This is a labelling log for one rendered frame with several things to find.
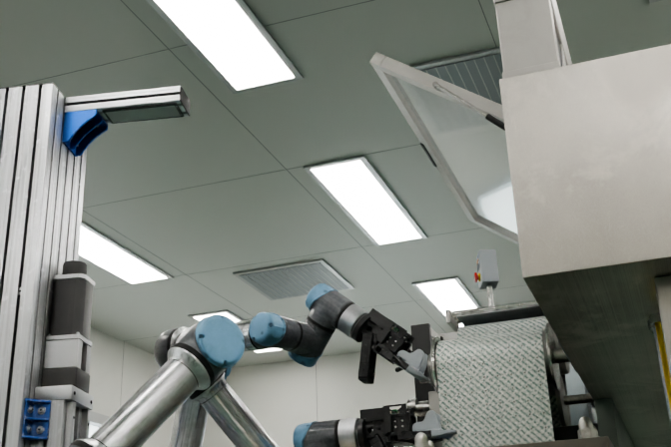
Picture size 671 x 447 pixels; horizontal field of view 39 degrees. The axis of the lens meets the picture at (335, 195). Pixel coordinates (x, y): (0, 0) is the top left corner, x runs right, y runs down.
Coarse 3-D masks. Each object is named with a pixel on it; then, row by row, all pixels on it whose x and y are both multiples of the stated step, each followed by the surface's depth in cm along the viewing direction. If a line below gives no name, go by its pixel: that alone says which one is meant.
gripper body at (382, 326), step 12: (372, 312) 225; (360, 324) 223; (372, 324) 224; (384, 324) 223; (396, 324) 220; (360, 336) 225; (384, 336) 220; (396, 336) 220; (408, 336) 222; (372, 348) 221; (384, 348) 218; (396, 348) 219; (408, 348) 224
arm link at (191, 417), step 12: (228, 372) 256; (180, 408) 249; (192, 408) 248; (204, 408) 250; (180, 420) 248; (192, 420) 248; (204, 420) 250; (180, 432) 247; (192, 432) 247; (204, 432) 250; (180, 444) 246; (192, 444) 246
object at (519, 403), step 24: (456, 384) 207; (480, 384) 205; (504, 384) 203; (528, 384) 202; (456, 408) 205; (480, 408) 203; (504, 408) 202; (528, 408) 200; (456, 432) 203; (480, 432) 201; (504, 432) 200; (528, 432) 198; (552, 432) 196
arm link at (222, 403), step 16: (224, 384) 216; (192, 400) 215; (208, 400) 214; (224, 400) 214; (240, 400) 217; (224, 416) 214; (240, 416) 214; (224, 432) 216; (240, 432) 214; (256, 432) 215
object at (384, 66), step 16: (384, 64) 228; (400, 64) 226; (384, 80) 236; (416, 80) 223; (432, 80) 222; (400, 96) 243; (448, 96) 219; (464, 96) 217; (480, 96) 216; (480, 112) 213; (496, 112) 213; (416, 128) 259; (432, 160) 279; (448, 176) 288; (464, 208) 312; (480, 224) 321; (512, 240) 315
